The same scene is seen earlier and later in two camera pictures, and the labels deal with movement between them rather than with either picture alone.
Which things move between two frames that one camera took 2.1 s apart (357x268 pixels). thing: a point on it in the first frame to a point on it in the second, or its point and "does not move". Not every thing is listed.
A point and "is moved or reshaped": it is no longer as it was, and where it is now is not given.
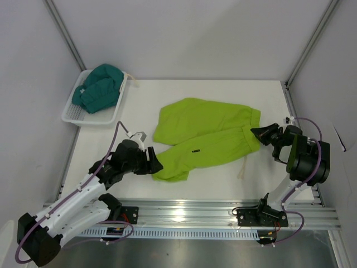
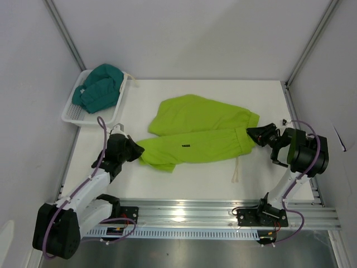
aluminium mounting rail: (178, 213) does not move
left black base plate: (130, 214) does not move
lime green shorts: (203, 133) is moved or reshaped
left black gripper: (149, 167) to (137, 150)
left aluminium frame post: (57, 19) does not move
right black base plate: (265, 216) does not move
